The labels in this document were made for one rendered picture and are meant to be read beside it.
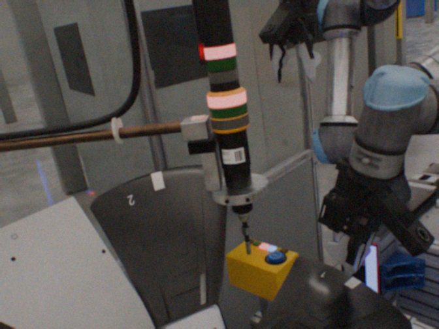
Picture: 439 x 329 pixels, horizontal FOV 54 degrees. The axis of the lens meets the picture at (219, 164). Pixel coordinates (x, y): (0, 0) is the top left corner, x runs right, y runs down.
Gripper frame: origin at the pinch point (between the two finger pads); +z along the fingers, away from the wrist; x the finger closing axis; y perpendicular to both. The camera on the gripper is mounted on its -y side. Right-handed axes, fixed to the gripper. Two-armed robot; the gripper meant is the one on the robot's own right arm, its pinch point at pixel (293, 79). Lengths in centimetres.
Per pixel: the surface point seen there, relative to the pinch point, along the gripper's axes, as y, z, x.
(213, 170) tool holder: -53, -1, -24
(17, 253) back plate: -65, 16, 15
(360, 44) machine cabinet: 396, 44, 173
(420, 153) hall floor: 344, 148, 89
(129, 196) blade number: -52, 7, -3
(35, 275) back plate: -64, 19, 12
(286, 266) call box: -15.2, 41.3, -3.5
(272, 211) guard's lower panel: 43, 64, 45
